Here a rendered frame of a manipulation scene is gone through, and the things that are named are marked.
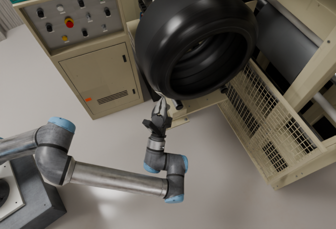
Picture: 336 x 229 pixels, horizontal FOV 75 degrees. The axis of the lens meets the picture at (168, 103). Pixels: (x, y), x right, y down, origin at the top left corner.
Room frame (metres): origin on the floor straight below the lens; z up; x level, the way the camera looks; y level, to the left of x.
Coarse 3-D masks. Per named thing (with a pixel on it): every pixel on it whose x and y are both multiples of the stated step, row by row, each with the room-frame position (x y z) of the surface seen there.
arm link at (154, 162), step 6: (150, 150) 0.37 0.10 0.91; (156, 150) 0.37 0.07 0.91; (162, 150) 0.37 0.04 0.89; (150, 156) 0.34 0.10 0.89; (156, 156) 0.34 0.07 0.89; (162, 156) 0.35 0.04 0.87; (144, 162) 0.33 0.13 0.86; (150, 162) 0.32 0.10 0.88; (156, 162) 0.32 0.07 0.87; (162, 162) 0.32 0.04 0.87; (144, 168) 0.30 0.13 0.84; (150, 168) 0.30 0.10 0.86; (156, 168) 0.30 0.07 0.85; (162, 168) 0.30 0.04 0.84
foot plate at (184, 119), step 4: (184, 116) 1.02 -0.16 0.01; (172, 120) 0.99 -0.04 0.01; (176, 120) 0.98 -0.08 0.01; (180, 120) 0.98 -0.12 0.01; (184, 120) 0.98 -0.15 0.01; (188, 120) 0.98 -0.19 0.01; (172, 124) 0.94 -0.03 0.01; (176, 124) 0.94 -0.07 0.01; (180, 124) 0.94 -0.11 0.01; (168, 128) 0.90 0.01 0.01
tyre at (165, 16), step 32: (160, 0) 0.80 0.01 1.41; (192, 0) 0.74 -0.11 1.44; (224, 0) 0.73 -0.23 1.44; (160, 32) 0.66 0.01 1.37; (192, 32) 0.63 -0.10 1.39; (224, 32) 0.96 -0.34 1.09; (256, 32) 0.74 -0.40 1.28; (160, 64) 0.59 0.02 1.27; (192, 64) 0.89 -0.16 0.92; (224, 64) 0.82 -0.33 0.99; (192, 96) 0.63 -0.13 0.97
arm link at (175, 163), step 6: (168, 156) 0.35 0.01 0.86; (174, 156) 0.35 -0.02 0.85; (180, 156) 0.35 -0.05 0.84; (168, 162) 0.32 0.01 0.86; (174, 162) 0.32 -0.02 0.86; (180, 162) 0.32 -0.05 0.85; (186, 162) 0.32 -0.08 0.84; (168, 168) 0.30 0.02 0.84; (174, 168) 0.29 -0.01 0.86; (180, 168) 0.29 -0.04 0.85; (186, 168) 0.29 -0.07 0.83
